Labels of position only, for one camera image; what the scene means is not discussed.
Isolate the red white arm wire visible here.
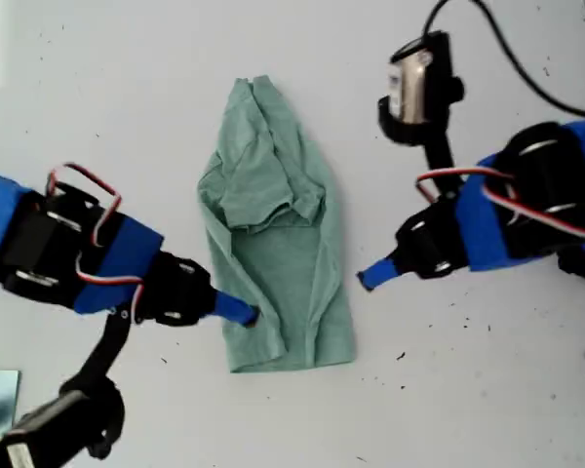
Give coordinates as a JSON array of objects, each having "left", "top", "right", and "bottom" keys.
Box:
[
  {"left": 415, "top": 167, "right": 585, "bottom": 243},
  {"left": 46, "top": 163, "right": 148, "bottom": 326}
]

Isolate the white labelled wrist camera box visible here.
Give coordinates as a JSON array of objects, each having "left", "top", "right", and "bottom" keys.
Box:
[{"left": 377, "top": 31, "right": 467, "bottom": 148}]

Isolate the black camera stalk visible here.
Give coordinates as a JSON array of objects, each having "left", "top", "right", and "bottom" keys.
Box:
[
  {"left": 421, "top": 131, "right": 463, "bottom": 197},
  {"left": 60, "top": 306, "right": 134, "bottom": 392}
]

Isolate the green t-shirt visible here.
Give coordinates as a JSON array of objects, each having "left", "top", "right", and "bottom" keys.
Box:
[{"left": 196, "top": 75, "right": 358, "bottom": 374}]

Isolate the shiny steel plate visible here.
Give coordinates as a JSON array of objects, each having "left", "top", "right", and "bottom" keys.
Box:
[{"left": 0, "top": 369, "right": 21, "bottom": 433}]

